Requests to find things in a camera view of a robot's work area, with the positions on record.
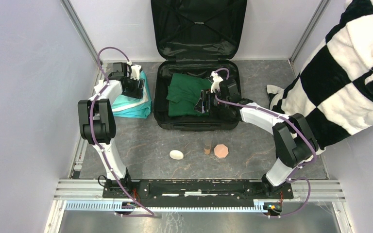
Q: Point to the light mint garment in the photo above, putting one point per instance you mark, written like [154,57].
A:
[134,97]

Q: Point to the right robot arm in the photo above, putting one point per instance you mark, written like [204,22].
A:
[295,144]

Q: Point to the white garment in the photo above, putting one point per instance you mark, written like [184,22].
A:
[106,90]

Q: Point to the turquoise shorts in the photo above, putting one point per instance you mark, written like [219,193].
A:
[141,111]

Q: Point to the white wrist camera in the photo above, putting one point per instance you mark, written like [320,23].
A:
[135,70]
[216,80]

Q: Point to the small brown cylinder bottle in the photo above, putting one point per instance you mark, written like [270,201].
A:
[207,146]

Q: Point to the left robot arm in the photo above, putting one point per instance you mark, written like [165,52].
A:
[97,123]

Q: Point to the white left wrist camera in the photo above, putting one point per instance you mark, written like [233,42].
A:
[135,70]

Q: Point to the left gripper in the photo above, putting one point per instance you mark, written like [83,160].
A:
[137,92]

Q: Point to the white oval soap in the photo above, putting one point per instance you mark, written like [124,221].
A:
[176,155]

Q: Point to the dark green shirt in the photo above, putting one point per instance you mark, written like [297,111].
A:
[184,93]

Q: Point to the pink octagonal box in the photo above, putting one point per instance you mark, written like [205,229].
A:
[221,151]

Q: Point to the black suitcase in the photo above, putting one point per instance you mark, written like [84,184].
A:
[197,37]

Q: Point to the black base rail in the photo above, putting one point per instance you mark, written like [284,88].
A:
[195,193]

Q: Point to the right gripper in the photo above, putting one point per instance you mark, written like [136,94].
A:
[206,96]

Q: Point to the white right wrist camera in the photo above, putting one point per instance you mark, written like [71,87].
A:
[216,80]

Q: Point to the black white checkered blanket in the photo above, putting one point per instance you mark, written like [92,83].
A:
[334,88]

